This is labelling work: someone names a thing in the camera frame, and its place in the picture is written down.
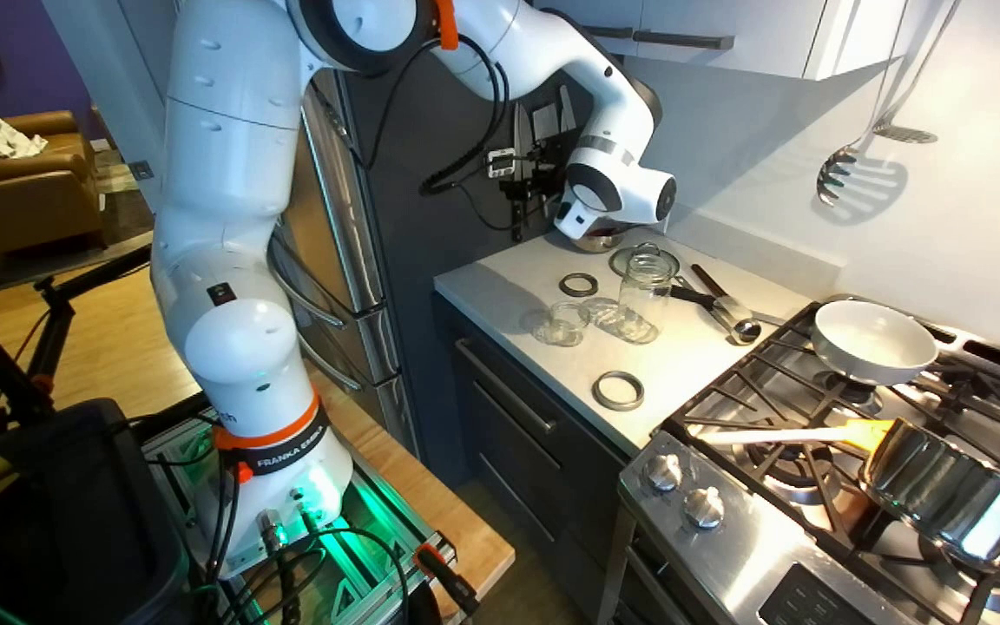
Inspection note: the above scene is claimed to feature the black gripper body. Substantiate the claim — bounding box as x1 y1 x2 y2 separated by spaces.
522 160 570 226

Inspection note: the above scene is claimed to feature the metal mixing bowl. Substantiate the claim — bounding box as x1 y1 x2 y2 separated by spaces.
575 222 631 258

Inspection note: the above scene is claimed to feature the clear glass jar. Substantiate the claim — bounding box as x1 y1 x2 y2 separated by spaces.
620 248 680 324

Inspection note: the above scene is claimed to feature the stainless steel refrigerator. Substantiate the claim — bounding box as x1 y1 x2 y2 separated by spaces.
267 64 424 455

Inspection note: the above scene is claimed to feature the dark grey drawer cabinet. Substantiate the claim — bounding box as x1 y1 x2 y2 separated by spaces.
433 287 643 625

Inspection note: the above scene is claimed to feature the white upper cabinet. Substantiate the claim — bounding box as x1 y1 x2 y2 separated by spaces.
575 0 914 82

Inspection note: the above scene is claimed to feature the silver stove knob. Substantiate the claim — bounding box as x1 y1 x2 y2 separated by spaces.
643 448 688 495
686 481 731 535

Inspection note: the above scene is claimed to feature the hanging slotted metal spatula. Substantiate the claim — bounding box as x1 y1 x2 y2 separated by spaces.
813 0 965 230

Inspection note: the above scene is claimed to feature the wooden spatula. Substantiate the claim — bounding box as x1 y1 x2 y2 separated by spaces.
686 414 900 458

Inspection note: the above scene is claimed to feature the white frying pan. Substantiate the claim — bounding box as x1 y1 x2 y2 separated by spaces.
809 296 945 389

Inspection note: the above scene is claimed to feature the black orange clamp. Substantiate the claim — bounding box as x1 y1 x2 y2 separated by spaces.
410 532 485 618

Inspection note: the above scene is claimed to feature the green-lit robot mounting base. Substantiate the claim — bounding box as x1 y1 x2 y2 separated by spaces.
150 443 440 625

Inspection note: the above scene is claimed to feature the stainless steel gas range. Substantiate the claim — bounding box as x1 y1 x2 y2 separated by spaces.
597 293 1000 625

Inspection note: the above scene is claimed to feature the brown armchair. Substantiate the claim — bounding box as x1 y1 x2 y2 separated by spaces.
0 106 110 286

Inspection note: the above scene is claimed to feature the tilted stainless steel pot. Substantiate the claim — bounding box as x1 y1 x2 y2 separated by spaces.
863 420 1000 569

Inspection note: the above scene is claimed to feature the black tripod stand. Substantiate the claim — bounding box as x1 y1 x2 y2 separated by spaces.
0 248 158 434

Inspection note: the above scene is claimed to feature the black bin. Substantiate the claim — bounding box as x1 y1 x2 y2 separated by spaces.
0 397 198 625

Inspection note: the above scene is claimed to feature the black robot cable hose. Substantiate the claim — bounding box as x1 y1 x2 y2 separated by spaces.
418 28 528 237

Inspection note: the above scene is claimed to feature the dark jar ring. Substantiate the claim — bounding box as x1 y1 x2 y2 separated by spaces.
556 271 600 303

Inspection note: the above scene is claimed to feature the long metal drawer handle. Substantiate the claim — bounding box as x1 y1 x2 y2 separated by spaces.
476 448 561 544
455 338 563 434

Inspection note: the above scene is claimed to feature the black-handled kitchen tool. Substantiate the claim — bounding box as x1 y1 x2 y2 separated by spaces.
652 259 765 346

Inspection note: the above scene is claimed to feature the light jar ring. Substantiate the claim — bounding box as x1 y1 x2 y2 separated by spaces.
587 369 649 414

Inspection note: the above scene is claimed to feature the black cabinet handle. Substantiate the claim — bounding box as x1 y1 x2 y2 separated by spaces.
624 23 740 54

